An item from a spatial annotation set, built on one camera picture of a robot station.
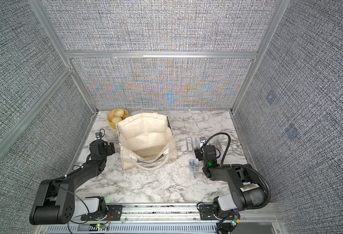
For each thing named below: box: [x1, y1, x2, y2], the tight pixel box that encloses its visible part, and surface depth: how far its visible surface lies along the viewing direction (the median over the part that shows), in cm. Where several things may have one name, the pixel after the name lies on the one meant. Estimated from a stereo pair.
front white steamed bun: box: [111, 116, 123, 124], surface depth 108 cm
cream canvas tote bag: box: [115, 112, 179, 171], surface depth 90 cm
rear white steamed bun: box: [114, 108, 125, 118], surface depth 114 cm
